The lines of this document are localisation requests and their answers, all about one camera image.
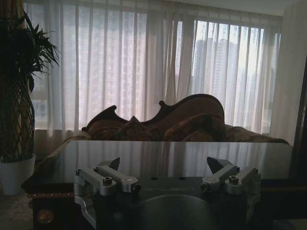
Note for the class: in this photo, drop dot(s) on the patterned sofa cushion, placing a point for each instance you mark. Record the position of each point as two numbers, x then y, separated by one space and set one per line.
194 127
134 130

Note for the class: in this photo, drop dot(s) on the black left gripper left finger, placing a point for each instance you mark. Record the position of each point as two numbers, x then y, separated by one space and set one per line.
108 176

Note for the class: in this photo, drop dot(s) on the dark glossy wooden table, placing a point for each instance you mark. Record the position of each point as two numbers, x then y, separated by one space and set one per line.
153 167

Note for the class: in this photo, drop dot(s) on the carved wooden patterned sofa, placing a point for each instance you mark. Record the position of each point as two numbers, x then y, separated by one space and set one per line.
168 124

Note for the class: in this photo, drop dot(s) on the sheer white curtain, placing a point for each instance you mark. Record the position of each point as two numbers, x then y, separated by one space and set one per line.
153 69

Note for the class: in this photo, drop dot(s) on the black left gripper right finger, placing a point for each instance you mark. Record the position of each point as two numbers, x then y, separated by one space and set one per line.
227 173

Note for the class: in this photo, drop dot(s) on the tall green potted plant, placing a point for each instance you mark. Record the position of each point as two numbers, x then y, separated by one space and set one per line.
16 93

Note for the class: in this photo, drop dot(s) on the white plant pot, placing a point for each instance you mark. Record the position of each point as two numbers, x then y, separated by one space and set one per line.
17 173

